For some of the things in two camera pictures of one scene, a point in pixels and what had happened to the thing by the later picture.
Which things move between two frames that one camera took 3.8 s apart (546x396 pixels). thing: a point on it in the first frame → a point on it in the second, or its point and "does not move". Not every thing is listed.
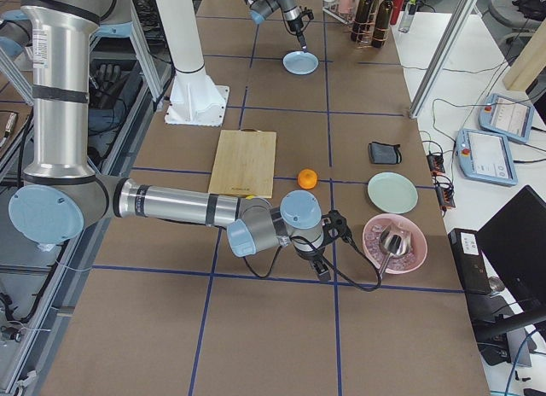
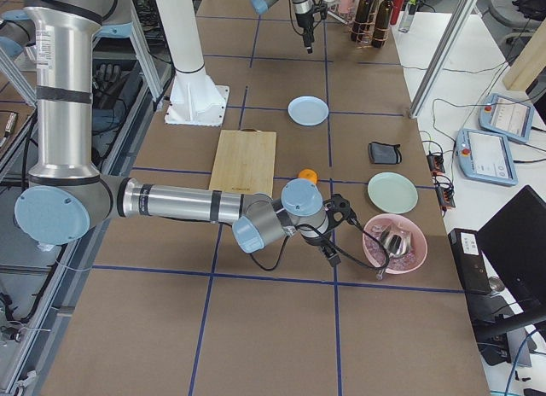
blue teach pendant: [506, 117] does not move
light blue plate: [300, 62] → [308, 111]
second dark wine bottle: [362, 20] does not move
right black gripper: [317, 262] → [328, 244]
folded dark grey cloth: [385, 154] does not move
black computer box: [469, 258] does not move
